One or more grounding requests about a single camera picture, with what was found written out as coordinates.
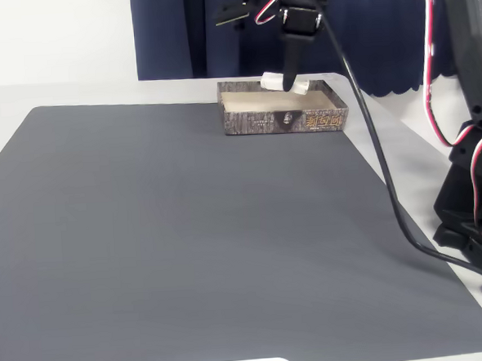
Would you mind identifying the navy blue curtain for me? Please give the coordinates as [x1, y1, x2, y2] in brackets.
[129, 0, 466, 114]

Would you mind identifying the grey table mat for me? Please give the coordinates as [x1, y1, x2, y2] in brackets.
[0, 78, 482, 361]

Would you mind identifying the white rectangular block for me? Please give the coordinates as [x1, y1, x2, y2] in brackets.
[258, 69, 311, 97]

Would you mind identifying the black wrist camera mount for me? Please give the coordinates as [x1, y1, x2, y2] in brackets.
[212, 0, 252, 28]

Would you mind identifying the brown patterned cardboard tray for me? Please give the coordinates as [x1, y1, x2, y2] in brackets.
[216, 74, 350, 138]

